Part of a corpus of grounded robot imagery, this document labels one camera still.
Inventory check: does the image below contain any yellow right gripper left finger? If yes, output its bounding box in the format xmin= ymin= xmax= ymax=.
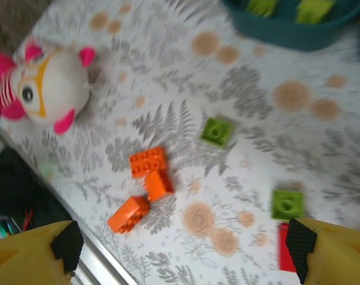
xmin=0 ymin=220 xmax=84 ymax=285

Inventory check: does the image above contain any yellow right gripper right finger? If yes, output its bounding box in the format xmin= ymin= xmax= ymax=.
xmin=285 ymin=218 xmax=360 ymax=285

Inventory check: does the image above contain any red lego brick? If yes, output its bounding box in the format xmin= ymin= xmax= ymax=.
xmin=277 ymin=223 xmax=296 ymax=273

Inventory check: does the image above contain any green lego brick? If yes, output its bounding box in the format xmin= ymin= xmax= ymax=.
xmin=270 ymin=189 xmax=305 ymax=221
xmin=245 ymin=0 xmax=277 ymax=17
xmin=200 ymin=118 xmax=233 ymax=149
xmin=295 ymin=0 xmax=335 ymax=24

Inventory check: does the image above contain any orange lego brick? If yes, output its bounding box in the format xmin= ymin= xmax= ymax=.
xmin=129 ymin=146 xmax=169 ymax=179
xmin=144 ymin=171 xmax=175 ymax=203
xmin=106 ymin=195 xmax=151 ymax=234

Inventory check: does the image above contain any floral patterned tablecloth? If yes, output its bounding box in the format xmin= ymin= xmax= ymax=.
xmin=0 ymin=0 xmax=360 ymax=285

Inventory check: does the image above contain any white and pink plush toy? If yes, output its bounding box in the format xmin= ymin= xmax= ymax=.
xmin=0 ymin=38 xmax=96 ymax=136

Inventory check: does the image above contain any red cable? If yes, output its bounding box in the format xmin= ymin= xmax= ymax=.
xmin=22 ymin=209 xmax=34 ymax=231

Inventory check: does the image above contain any metal table edge rail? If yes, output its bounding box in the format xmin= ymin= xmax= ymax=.
xmin=0 ymin=121 xmax=139 ymax=285

